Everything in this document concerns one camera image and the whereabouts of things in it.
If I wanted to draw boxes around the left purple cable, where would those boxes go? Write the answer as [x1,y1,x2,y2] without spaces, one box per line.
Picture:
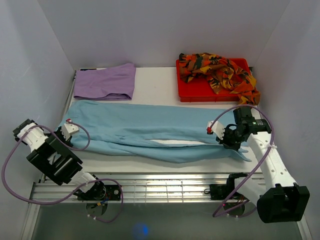
[1,121,124,224]

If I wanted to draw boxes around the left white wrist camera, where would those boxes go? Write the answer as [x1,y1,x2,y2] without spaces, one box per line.
[61,118,79,140]

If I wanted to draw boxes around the orange camouflage trousers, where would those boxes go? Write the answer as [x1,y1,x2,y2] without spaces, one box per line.
[178,52,261,105]

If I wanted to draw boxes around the light blue trousers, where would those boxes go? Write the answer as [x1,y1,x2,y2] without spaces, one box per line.
[64,100,246,164]

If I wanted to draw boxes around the red plastic tray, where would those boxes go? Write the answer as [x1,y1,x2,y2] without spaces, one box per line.
[175,59,240,103]

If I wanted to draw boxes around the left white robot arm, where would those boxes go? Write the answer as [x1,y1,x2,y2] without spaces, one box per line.
[13,119,106,200]

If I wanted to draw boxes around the folded purple trousers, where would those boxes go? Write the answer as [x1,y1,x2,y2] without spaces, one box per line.
[73,63,136,101]

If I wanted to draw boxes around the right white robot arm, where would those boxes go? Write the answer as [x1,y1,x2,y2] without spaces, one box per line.
[207,104,310,223]

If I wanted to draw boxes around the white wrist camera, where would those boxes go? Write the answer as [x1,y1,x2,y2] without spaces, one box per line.
[206,121,225,140]
[61,118,79,140]

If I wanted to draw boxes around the aluminium rail frame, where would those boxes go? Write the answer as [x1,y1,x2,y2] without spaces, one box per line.
[20,65,313,240]

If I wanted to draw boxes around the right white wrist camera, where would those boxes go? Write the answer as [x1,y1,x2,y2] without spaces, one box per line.
[206,121,225,140]

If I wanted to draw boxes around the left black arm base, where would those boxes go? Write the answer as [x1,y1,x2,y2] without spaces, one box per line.
[74,182,122,217]

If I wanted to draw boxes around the purple cable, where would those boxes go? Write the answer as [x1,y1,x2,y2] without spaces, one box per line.
[1,121,124,224]
[209,104,277,219]

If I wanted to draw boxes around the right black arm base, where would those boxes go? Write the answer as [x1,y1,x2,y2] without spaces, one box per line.
[203,184,257,218]

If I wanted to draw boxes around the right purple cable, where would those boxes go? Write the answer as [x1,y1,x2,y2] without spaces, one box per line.
[209,104,277,219]

